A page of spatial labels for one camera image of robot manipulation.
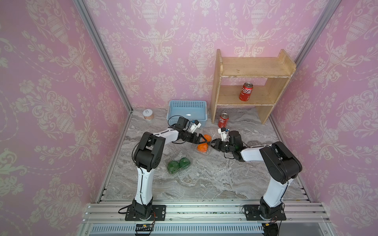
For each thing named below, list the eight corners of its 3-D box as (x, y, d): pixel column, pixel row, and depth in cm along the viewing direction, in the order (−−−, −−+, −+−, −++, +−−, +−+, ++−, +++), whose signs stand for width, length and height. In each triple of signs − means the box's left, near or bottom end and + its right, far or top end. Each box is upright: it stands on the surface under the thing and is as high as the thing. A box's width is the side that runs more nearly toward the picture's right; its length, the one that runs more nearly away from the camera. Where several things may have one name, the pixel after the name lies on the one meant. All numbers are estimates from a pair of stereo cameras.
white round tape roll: (143, 120, 116) (141, 115, 112) (145, 113, 120) (143, 108, 116) (152, 120, 116) (151, 115, 112) (154, 113, 120) (153, 108, 116)
